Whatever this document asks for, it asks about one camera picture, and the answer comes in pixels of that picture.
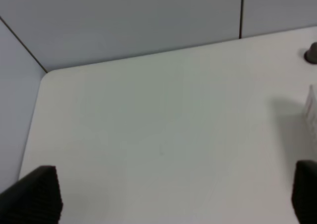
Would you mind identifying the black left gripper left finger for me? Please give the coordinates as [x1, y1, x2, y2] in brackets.
[0, 166, 63, 224]

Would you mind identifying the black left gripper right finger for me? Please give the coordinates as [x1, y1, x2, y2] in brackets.
[291, 160, 317, 224]

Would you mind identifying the white toothpaste box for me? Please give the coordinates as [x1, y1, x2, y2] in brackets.
[304, 84, 317, 134]

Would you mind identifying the grey coffee capsule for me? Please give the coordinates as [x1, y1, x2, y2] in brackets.
[304, 42, 317, 65]

